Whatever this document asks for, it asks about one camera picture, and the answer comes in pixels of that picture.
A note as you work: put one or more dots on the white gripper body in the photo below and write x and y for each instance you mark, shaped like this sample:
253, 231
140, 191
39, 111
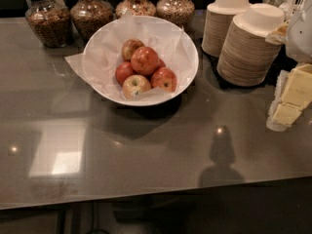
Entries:
300, 36

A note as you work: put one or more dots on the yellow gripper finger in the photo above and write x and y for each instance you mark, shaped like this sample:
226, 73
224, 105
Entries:
278, 36
292, 95

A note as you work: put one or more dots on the hidden middle red apple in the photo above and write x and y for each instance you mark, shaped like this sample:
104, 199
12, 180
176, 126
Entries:
161, 63

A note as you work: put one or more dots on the back red-yellow apple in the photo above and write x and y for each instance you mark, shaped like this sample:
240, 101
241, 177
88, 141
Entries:
129, 48

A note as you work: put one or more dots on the front yellow-green apple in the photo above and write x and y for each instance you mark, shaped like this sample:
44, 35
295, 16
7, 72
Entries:
135, 85

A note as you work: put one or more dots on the white bowl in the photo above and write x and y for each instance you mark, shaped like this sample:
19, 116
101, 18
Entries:
185, 65

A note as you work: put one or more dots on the black mat under bowls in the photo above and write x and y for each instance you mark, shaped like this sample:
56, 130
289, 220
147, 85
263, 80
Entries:
281, 62

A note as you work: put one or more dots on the back stack paper bowls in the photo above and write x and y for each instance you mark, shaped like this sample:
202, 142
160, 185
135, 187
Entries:
218, 19

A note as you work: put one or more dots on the cereal jar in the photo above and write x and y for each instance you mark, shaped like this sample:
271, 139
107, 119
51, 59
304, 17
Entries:
178, 12
51, 22
136, 8
90, 15

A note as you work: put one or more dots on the white paper liner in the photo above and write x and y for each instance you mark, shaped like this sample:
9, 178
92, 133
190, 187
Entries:
107, 52

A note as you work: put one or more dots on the far left cereal jar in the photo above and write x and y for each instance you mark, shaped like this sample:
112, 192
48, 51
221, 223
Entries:
51, 22

